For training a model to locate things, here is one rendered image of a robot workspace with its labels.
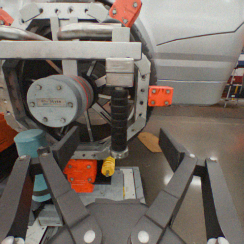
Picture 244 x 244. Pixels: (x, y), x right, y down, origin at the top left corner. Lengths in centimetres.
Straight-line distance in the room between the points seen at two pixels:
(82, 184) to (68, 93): 45
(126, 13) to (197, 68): 59
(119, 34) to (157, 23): 62
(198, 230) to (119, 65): 110
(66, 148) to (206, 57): 92
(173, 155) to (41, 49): 29
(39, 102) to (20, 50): 12
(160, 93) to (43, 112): 37
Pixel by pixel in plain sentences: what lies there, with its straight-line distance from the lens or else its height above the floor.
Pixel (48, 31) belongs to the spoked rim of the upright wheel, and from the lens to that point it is 63.
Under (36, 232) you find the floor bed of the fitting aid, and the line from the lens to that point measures 107.
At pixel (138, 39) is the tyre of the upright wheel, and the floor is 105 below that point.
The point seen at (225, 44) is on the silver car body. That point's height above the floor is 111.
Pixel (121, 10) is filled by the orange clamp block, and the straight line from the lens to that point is 50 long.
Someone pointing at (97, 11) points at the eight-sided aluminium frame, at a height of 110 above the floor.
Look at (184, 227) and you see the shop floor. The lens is 115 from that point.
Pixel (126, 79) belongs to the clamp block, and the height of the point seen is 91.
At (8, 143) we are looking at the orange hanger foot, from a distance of 98.
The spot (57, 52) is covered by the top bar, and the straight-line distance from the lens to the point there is 30.
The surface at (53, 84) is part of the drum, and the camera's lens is 36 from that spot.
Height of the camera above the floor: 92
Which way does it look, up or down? 20 degrees down
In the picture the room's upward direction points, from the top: 1 degrees clockwise
